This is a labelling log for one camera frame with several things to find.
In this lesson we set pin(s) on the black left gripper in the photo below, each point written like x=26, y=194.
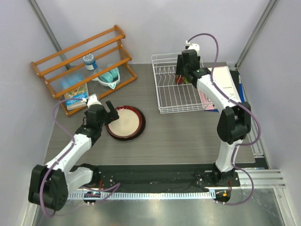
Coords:
x=111, y=116

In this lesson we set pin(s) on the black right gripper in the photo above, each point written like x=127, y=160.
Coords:
x=179, y=66

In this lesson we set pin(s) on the red floral small plate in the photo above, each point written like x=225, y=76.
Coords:
x=179, y=80

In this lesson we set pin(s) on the dark red cream plate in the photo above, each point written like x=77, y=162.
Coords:
x=125, y=122

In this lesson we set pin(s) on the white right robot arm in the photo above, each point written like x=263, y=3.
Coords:
x=234, y=123

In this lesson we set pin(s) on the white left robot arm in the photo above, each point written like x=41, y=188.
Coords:
x=51, y=184

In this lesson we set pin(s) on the teal white bowl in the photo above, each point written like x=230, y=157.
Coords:
x=110, y=79

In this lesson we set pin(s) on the blue snack box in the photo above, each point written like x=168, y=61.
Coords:
x=79, y=92

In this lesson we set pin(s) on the pink white booklet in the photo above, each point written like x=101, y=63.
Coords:
x=225, y=82

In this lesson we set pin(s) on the blue clipboard folder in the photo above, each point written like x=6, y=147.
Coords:
x=238, y=84

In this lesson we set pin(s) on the clear bottle blue cap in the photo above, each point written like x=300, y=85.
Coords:
x=90, y=63

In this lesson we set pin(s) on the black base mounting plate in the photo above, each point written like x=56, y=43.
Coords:
x=152, y=177

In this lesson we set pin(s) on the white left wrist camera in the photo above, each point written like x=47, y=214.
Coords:
x=91, y=100

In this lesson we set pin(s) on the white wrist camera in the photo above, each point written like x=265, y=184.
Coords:
x=192, y=46
x=91, y=100

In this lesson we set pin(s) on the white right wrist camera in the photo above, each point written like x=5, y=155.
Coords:
x=192, y=46

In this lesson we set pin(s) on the white wire dish rack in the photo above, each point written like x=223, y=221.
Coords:
x=174, y=95

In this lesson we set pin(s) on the white slotted cable duct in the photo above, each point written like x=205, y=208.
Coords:
x=81, y=194

